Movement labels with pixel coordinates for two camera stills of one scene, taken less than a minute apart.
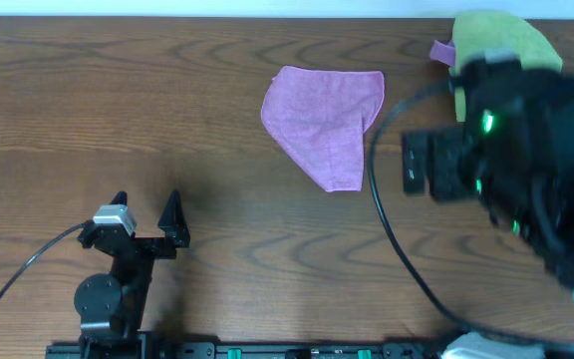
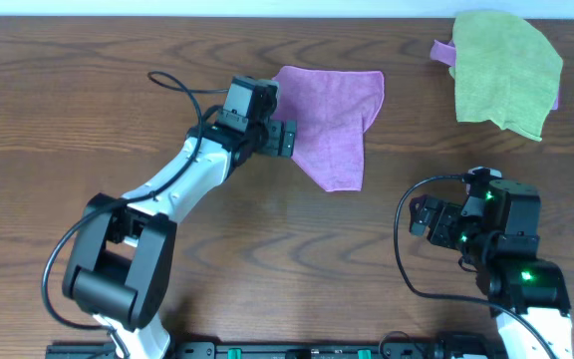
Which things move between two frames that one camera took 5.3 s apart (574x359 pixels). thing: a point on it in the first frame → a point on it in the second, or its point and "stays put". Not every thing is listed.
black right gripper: [438, 147] → [443, 212]
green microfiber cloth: [477, 34] stays put
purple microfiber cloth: [321, 117] stays put
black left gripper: [177, 234] → [275, 130]
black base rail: [169, 349] stays put
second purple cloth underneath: [444, 53] stays put
